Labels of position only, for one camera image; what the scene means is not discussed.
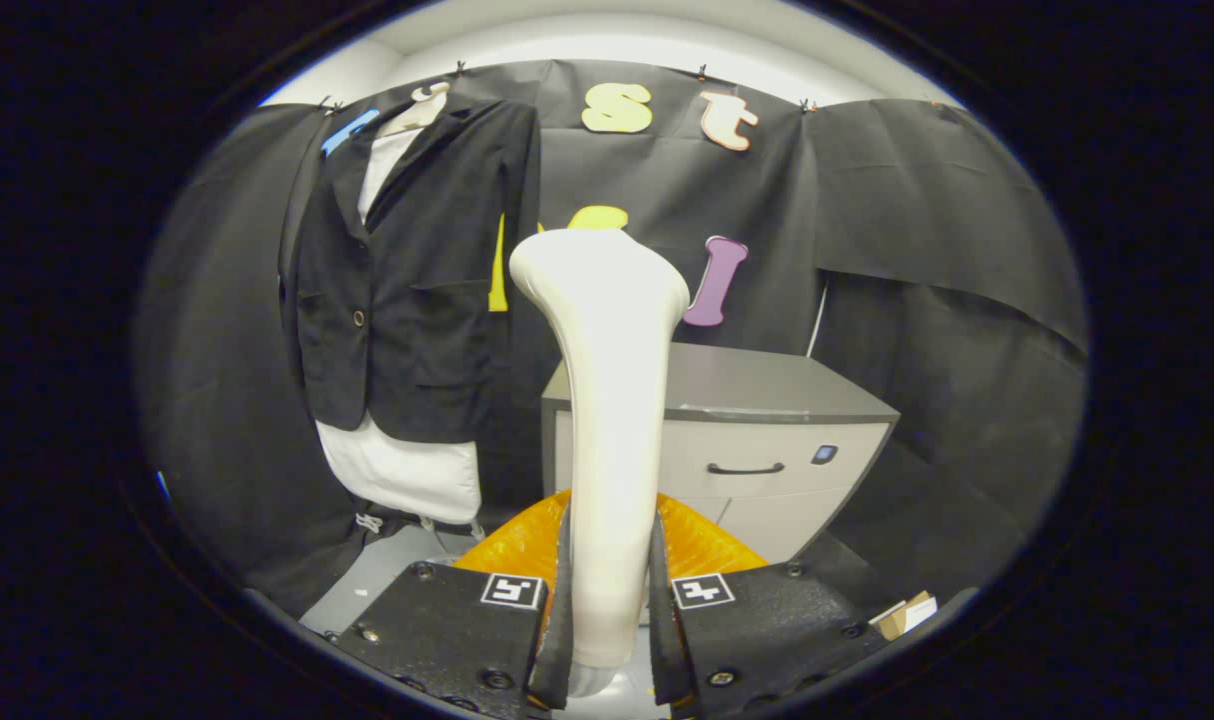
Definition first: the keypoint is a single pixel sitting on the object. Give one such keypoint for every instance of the black suit jacket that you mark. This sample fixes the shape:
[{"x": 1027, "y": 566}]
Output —
[{"x": 427, "y": 300}]

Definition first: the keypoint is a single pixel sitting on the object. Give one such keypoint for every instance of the white shirt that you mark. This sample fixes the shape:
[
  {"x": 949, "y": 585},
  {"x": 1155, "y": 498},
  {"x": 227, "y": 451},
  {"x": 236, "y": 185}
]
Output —
[{"x": 407, "y": 475}]

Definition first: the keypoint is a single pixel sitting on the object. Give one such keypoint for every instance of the black backdrop cloth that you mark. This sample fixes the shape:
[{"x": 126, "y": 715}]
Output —
[{"x": 917, "y": 200}]

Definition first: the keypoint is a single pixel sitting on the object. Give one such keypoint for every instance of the grey cabinet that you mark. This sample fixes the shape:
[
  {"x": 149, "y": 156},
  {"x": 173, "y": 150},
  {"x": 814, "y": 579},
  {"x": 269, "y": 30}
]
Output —
[{"x": 757, "y": 385}]

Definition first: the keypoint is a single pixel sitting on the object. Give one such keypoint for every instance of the white garment steamer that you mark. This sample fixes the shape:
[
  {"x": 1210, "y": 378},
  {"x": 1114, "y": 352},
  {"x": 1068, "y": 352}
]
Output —
[{"x": 612, "y": 400}]

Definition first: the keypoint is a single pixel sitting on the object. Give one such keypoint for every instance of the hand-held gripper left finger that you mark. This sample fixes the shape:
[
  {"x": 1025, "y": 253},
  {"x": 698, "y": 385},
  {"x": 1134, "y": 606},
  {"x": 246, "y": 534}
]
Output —
[{"x": 555, "y": 655}]

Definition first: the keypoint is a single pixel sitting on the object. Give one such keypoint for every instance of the small cardboard box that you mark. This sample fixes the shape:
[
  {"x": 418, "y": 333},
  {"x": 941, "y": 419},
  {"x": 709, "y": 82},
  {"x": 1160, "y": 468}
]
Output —
[{"x": 902, "y": 615}]

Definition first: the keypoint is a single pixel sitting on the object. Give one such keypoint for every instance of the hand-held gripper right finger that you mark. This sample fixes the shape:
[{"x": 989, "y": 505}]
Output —
[{"x": 667, "y": 650}]

